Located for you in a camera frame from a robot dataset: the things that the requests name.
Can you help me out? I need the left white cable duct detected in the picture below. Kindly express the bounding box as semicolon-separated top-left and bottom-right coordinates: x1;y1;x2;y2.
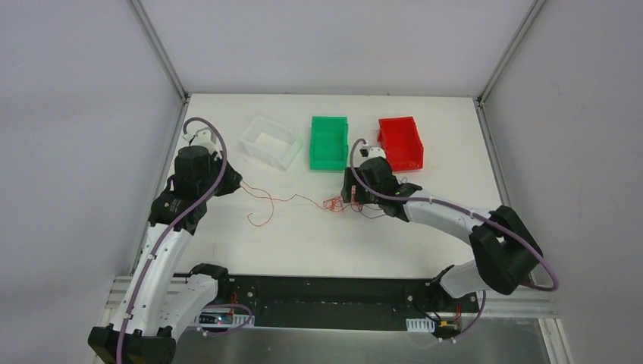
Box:
190;311;255;330

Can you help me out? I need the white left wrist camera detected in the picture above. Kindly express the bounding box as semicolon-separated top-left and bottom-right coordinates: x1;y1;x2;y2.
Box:
183;127;221;154

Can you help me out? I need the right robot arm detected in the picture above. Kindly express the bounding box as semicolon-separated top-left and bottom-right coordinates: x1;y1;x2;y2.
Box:
341;157;543;311

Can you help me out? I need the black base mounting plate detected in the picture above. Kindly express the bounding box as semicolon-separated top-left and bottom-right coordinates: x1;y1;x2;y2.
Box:
214;275;479;331

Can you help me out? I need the aluminium frame post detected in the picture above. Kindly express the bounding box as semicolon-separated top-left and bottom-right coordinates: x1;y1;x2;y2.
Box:
127;0;189;104
477;0;548;107

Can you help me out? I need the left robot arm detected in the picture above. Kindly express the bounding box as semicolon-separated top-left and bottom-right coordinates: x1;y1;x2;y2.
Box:
88;146;243;363

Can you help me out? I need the clear plastic bin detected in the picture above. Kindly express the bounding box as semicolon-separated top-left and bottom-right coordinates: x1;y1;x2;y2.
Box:
240;115;303;171

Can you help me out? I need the white cable duct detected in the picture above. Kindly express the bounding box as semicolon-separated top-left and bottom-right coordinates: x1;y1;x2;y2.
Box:
406;318;435;333
190;311;255;330

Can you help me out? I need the right white cable duct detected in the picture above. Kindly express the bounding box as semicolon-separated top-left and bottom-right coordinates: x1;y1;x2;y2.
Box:
406;318;435;333

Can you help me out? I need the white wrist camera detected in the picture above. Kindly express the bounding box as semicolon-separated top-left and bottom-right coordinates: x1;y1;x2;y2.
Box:
183;127;221;154
359;143;386;162

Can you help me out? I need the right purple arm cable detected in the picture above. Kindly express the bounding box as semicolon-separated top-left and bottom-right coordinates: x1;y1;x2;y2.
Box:
349;138;560;343

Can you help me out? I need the red plastic bin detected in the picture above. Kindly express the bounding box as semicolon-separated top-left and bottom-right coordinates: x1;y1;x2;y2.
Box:
377;116;424;172

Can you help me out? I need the left aluminium frame post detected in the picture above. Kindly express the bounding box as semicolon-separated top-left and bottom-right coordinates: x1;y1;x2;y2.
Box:
127;0;189;104

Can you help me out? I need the green plastic bin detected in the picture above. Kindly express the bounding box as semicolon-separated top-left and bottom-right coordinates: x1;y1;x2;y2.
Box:
309;116;348;171

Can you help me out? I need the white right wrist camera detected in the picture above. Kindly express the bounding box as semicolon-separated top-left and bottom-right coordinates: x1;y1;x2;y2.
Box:
359;143;386;162

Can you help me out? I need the right aluminium frame post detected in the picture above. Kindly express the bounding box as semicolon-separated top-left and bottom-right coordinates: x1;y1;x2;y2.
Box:
477;0;548;107

